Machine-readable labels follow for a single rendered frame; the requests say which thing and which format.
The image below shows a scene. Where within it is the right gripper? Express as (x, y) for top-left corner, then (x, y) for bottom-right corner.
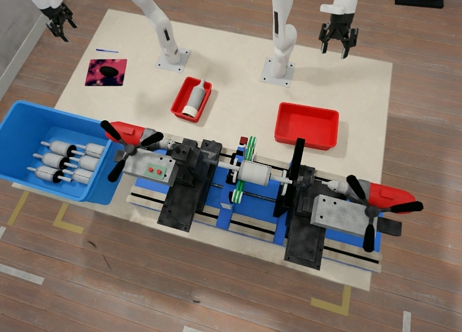
(40, 2), (77, 42)

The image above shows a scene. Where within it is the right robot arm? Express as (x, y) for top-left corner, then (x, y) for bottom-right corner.
(32, 0), (180, 64)

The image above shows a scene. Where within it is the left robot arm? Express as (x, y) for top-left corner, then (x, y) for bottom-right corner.
(271, 0), (357, 78)

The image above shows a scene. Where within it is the blue plastic crate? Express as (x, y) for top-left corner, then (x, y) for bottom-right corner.
(0, 101), (125, 206)

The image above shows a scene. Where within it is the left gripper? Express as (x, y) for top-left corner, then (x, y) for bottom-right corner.
(319, 13), (358, 59)

